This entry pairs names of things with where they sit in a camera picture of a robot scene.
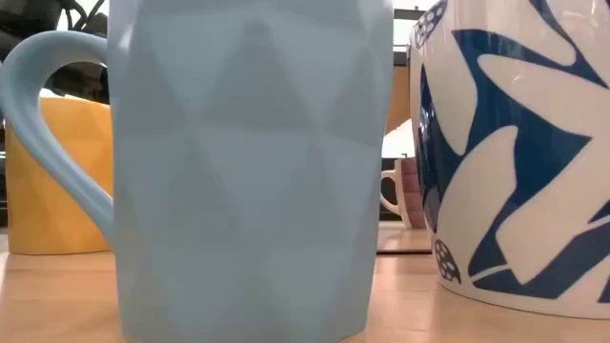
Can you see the light blue faceted mug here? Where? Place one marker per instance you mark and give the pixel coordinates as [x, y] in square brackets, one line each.
[248, 190]

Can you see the yellow orange faceted mug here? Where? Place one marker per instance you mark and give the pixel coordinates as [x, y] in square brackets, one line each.
[57, 190]

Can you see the wooden riser shelf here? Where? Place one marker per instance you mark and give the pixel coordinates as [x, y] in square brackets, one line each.
[402, 238]

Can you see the brown wooden panel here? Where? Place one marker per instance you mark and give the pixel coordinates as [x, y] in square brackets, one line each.
[399, 95]

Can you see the blue white patterned mug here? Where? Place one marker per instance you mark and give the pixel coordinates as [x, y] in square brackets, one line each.
[524, 167]

